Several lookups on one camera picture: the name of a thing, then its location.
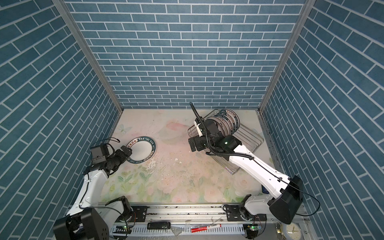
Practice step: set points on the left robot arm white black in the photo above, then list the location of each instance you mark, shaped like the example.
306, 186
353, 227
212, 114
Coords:
87, 219

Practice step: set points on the round analog clock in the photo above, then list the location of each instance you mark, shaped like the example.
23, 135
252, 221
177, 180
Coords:
289, 232

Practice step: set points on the large green rimmed lettered plate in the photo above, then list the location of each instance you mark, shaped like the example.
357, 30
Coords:
142, 148

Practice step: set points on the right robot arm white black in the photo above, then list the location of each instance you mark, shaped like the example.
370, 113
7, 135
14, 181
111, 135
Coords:
285, 194

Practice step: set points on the rear plate in rack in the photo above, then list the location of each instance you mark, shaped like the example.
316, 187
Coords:
233, 114

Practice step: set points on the green led circuit board right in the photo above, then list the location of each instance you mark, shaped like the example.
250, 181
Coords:
251, 231

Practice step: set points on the aluminium mounting rail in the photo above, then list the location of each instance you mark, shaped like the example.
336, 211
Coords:
195, 213

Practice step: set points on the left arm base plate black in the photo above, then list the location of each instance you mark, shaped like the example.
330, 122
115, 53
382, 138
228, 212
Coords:
139, 214

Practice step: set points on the small green red rimmed plate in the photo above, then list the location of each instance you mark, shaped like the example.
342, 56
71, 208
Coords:
138, 161

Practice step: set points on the green led circuit board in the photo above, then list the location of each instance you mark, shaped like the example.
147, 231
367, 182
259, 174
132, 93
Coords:
122, 230
251, 231

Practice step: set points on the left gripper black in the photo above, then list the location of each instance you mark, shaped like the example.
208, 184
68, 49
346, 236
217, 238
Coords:
122, 156

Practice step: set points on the white slotted cable duct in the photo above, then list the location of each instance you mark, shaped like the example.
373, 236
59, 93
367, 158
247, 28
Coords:
181, 230

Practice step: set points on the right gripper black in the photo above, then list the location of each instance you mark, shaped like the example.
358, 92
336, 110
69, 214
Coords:
198, 145

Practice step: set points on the red marker pen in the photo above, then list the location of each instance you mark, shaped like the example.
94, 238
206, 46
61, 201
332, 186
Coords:
205, 228

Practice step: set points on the black remote device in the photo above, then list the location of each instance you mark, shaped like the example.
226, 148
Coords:
159, 226

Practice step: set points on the green led circuit board left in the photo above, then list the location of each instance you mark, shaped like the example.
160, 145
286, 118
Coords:
122, 230

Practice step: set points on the plate in rack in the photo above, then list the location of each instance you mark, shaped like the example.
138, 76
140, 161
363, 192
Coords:
229, 117
228, 122
221, 125
233, 114

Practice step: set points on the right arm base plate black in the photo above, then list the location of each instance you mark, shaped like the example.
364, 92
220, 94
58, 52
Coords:
236, 213

